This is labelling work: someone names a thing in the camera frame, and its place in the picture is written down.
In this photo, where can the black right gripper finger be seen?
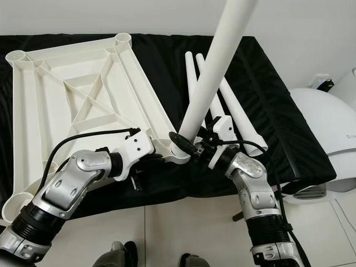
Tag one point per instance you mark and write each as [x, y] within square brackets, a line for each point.
[182, 139]

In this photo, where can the grey robot foot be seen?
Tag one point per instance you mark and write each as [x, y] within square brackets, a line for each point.
[194, 260]
[119, 255]

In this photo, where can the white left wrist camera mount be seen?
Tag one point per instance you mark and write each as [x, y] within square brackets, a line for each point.
[138, 146]

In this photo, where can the grey robot left foot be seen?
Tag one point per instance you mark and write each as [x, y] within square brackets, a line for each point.
[119, 255]

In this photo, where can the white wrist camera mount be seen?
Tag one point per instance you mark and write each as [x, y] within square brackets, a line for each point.
[225, 127]
[138, 146]

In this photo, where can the grey robot right foot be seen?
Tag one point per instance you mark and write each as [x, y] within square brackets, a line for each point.
[194, 260]

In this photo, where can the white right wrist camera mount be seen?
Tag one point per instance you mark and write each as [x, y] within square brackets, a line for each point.
[225, 127]

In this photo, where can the white plastic children table top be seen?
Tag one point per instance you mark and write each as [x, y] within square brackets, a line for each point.
[50, 128]

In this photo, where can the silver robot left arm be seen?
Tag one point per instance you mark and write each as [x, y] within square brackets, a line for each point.
[72, 183]

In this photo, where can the black cloth table cover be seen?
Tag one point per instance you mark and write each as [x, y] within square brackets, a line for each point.
[278, 100]

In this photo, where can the wall socket with black plug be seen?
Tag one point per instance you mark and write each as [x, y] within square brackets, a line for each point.
[322, 83]

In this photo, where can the white dome appliance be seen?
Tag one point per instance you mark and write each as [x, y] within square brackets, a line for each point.
[322, 122]

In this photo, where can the black metal table leg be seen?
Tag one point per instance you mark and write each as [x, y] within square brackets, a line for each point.
[238, 214]

